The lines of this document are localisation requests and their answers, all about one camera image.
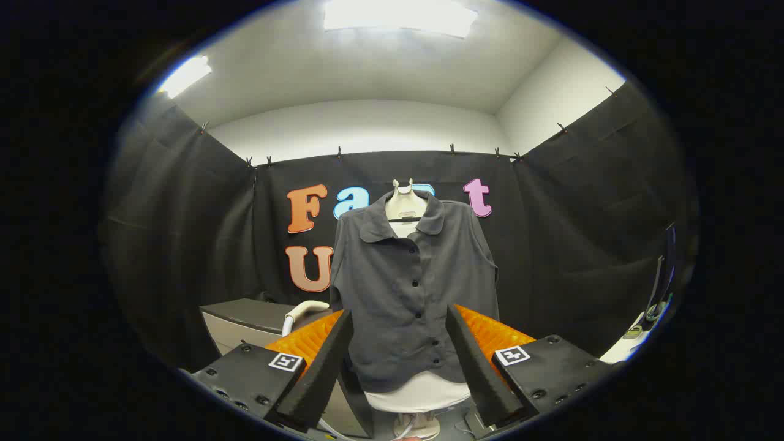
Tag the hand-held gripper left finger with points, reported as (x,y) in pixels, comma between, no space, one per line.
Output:
(318,373)

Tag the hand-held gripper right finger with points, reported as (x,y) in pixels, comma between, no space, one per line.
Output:
(484,373)

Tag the white garment steamer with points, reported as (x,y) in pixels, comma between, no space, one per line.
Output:
(306,308)

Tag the grey button-up shirt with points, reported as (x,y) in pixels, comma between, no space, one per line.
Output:
(398,288)

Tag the grey drawer cabinet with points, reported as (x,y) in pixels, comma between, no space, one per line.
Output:
(236,327)

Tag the small white side table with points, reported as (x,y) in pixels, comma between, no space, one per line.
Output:
(625,349)

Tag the black backdrop cloth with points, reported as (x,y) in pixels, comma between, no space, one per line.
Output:
(551,245)

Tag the olive tape roll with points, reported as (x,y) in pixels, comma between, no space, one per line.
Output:
(633,332)

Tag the white mannequin torso stand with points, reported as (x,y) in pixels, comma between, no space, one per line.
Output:
(404,205)

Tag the small ceiling light panel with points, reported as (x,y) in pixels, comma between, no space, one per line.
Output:
(184,76)

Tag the large ceiling light panel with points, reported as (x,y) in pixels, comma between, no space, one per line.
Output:
(398,15)

